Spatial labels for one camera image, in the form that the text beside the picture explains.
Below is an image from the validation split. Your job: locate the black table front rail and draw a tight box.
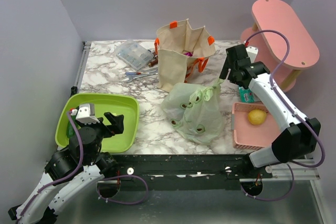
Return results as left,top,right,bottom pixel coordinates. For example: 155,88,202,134
52,153,263,190

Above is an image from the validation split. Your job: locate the teal snack packet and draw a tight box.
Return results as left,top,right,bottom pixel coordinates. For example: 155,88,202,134
238,87,260,103

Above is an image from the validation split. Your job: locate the clear plastic organizer box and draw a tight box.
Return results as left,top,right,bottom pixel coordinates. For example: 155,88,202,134
113,39,154,70

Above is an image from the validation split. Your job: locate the green avocado print plastic bag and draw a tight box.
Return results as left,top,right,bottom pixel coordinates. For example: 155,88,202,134
161,79,224,145

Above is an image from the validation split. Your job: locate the blue handled tool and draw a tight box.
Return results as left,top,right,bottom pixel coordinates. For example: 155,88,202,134
125,71,150,76

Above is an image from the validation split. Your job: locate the lime green plastic tray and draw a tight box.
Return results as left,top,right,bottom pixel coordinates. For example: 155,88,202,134
55,93,140,153

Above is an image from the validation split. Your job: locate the brown small bottle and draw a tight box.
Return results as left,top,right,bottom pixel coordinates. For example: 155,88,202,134
148,59,158,67

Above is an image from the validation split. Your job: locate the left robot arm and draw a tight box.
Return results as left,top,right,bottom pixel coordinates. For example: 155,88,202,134
8,108,124,223

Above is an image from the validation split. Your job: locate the silver wrench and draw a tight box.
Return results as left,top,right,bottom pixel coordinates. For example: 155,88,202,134
125,72,158,82

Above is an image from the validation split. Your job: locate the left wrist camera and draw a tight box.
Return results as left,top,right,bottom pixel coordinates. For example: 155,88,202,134
70,103,100,125

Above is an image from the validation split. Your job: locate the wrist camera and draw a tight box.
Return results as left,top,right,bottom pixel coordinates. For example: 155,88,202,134
246,46,259,63
70,103,100,125

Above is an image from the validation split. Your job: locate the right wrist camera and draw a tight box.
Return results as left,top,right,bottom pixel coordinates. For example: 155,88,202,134
246,46,259,63

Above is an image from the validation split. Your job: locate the beige canvas tote bag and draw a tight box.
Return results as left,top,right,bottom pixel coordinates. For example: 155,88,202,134
154,19,216,92

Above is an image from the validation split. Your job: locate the pink plastic basket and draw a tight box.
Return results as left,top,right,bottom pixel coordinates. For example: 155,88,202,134
232,102,280,150

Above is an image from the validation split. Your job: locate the purple snack packet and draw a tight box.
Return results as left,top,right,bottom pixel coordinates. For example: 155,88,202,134
184,51,193,57

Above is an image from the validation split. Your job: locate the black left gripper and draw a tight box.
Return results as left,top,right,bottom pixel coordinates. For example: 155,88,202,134
76,112,123,163

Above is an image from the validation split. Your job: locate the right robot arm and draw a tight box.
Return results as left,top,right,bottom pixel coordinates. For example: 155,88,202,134
219,44,321,178

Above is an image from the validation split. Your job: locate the green cucumber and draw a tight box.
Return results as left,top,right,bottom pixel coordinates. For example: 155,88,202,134
66,119,78,139

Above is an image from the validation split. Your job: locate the pink two-tier shelf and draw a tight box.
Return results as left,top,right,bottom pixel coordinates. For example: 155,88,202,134
240,0,320,92

